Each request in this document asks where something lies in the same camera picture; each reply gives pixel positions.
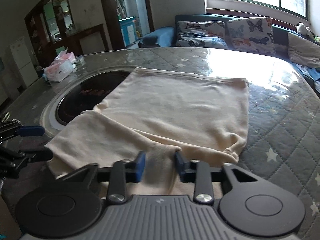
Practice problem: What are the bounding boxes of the dark wooden side table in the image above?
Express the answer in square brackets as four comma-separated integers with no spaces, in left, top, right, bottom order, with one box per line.
[65,24,109,56]

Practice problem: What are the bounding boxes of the dark wooden display cabinet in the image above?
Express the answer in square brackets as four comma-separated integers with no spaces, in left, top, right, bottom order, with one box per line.
[24,0,74,64]

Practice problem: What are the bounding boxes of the grey plain cushion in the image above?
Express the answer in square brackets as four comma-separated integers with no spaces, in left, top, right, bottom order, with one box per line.
[287,33,320,69]

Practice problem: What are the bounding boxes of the cream beige sweatshirt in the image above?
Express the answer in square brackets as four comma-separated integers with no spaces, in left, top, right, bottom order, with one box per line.
[47,68,249,195]

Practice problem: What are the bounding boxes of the white refrigerator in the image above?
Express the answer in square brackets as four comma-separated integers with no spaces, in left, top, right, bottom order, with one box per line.
[10,36,38,88]

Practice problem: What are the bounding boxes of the panda plush toy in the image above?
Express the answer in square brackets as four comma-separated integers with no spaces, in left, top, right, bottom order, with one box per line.
[296,22,314,38]

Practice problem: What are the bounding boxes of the black round induction cooktop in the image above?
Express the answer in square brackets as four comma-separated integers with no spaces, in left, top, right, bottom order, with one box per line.
[55,70,133,127]

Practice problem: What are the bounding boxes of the blue sofa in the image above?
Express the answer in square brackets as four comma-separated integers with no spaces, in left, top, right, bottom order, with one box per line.
[138,14,319,92]

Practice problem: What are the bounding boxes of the pink tissue pack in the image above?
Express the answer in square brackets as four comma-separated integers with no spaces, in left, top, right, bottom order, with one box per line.
[44,50,76,82]

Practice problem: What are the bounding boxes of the butterfly pillow lying flat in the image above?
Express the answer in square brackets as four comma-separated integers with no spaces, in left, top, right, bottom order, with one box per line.
[176,21,228,49]

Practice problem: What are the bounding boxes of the butterfly pillow upright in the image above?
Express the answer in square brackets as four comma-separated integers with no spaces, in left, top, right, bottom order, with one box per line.
[227,17,276,55]

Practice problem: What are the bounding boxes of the blue small cabinet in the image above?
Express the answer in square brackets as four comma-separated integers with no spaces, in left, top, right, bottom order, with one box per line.
[119,16,138,47]

